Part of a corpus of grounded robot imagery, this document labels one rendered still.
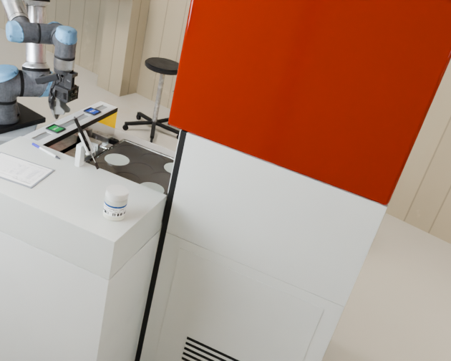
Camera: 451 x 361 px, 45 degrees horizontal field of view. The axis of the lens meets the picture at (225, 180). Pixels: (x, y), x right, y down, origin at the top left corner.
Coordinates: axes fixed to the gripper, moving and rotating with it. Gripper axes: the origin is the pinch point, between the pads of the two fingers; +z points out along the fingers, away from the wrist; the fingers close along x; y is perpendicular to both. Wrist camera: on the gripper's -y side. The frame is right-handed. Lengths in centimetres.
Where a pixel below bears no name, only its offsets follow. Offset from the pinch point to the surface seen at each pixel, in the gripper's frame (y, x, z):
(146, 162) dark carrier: 36.3, 12.3, 12.0
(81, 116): -0.4, 19.3, 6.4
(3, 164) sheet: 6.4, -36.0, 5.1
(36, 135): -0.9, -9.8, 5.9
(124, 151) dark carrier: 24.8, 14.7, 12.0
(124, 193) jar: 53, -38, -4
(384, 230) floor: 150, 204, 102
